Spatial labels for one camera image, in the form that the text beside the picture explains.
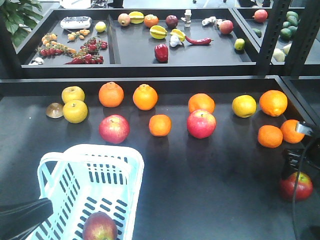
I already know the small orange left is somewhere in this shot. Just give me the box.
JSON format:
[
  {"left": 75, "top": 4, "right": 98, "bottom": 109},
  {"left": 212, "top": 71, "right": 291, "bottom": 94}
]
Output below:
[{"left": 257, "top": 125, "right": 283, "bottom": 149}]

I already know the small orange centre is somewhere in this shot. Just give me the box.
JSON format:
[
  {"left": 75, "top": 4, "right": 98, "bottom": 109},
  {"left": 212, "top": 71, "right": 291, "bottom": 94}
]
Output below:
[{"left": 148, "top": 114, "right": 172, "bottom": 137}]

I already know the black wooden produce stand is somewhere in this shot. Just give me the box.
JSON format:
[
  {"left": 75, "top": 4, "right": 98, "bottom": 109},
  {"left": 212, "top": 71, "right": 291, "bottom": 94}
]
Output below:
[{"left": 0, "top": 7, "right": 320, "bottom": 240}]

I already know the small orange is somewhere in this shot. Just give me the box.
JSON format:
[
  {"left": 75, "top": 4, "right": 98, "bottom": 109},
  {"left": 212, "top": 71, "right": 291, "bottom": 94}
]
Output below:
[
  {"left": 257, "top": 125, "right": 283, "bottom": 149},
  {"left": 148, "top": 114, "right": 172, "bottom": 137},
  {"left": 280, "top": 119, "right": 305, "bottom": 144}
]

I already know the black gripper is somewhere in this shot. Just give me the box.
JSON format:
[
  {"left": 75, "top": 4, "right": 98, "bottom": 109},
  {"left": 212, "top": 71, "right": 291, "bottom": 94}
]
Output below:
[{"left": 281, "top": 121, "right": 320, "bottom": 180}]

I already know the red apple left centre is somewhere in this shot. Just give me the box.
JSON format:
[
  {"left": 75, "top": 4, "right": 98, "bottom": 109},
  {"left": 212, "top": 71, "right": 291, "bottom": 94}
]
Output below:
[{"left": 98, "top": 114, "right": 130, "bottom": 144}]

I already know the red chili pepper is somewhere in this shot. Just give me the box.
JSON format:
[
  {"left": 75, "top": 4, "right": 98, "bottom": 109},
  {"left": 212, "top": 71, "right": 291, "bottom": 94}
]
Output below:
[{"left": 185, "top": 36, "right": 213, "bottom": 46}]

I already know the green potted plant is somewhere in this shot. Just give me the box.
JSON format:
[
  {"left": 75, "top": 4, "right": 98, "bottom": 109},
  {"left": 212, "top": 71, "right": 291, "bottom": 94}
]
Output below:
[{"left": 0, "top": 0, "right": 43, "bottom": 48}]

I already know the large orange grapefruit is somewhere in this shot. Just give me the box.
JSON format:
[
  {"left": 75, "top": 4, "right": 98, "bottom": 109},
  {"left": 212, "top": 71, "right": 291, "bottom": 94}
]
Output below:
[{"left": 188, "top": 93, "right": 216, "bottom": 114}]

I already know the orange with knob centre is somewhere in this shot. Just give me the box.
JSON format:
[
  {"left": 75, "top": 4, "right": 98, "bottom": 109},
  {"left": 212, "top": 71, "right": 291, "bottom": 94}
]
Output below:
[{"left": 132, "top": 83, "right": 158, "bottom": 111}]

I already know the orange with knob left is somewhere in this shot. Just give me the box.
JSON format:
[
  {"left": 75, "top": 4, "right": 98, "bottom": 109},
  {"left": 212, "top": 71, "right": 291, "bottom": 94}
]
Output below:
[{"left": 98, "top": 81, "right": 124, "bottom": 108}]

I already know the small orange right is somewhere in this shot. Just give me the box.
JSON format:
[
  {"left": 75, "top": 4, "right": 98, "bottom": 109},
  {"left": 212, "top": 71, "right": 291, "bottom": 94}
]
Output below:
[{"left": 280, "top": 119, "right": 305, "bottom": 144}]

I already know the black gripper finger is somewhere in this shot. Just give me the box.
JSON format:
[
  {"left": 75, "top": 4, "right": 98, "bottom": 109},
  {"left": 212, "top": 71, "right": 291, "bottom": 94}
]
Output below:
[{"left": 0, "top": 198, "right": 53, "bottom": 240}]

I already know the light blue plastic basket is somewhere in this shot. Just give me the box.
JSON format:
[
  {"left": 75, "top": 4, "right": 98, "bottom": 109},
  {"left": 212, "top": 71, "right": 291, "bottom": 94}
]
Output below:
[{"left": 28, "top": 144, "right": 145, "bottom": 240}]

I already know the yellow pear apple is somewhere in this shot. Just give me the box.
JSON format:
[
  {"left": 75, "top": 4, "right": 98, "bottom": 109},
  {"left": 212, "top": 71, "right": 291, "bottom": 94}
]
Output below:
[
  {"left": 62, "top": 100, "right": 88, "bottom": 124},
  {"left": 61, "top": 86, "right": 85, "bottom": 104}
]

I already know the yellow pear apple front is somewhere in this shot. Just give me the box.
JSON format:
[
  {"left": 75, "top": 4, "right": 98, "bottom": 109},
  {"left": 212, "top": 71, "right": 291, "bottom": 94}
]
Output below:
[{"left": 62, "top": 100, "right": 88, "bottom": 124}]

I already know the yellow pear apple back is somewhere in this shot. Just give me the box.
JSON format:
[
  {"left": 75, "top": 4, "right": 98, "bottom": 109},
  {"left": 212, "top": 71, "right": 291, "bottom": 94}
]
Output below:
[{"left": 61, "top": 86, "right": 85, "bottom": 104}]

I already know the red bell pepper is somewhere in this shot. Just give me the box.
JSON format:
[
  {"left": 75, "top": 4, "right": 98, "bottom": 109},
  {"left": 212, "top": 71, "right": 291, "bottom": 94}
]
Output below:
[{"left": 154, "top": 44, "right": 169, "bottom": 63}]

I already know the dark red apple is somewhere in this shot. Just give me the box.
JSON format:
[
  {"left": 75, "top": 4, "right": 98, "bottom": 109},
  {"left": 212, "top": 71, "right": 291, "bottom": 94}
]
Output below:
[
  {"left": 82, "top": 211, "right": 118, "bottom": 240},
  {"left": 279, "top": 171, "right": 313, "bottom": 201}
]

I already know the yellow round citrus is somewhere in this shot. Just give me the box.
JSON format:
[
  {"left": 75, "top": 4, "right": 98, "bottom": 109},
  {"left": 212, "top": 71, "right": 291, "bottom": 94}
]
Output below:
[{"left": 231, "top": 94, "right": 257, "bottom": 118}]

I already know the dark red apple front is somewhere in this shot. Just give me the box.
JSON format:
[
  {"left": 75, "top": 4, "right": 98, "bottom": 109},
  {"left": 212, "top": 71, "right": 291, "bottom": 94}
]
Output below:
[{"left": 82, "top": 211, "right": 118, "bottom": 240}]

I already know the large orange with knob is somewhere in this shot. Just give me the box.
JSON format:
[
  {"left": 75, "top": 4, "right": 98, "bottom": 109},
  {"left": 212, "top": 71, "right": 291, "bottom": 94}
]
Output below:
[{"left": 259, "top": 90, "right": 288, "bottom": 117}]

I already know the red apple left tray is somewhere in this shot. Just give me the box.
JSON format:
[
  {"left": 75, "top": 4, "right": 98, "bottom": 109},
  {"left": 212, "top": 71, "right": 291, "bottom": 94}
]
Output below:
[{"left": 186, "top": 109, "right": 217, "bottom": 139}]

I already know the brown mushroom cap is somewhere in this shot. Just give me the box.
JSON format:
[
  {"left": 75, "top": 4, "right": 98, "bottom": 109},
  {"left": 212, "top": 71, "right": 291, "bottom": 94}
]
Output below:
[{"left": 45, "top": 102, "right": 64, "bottom": 119}]

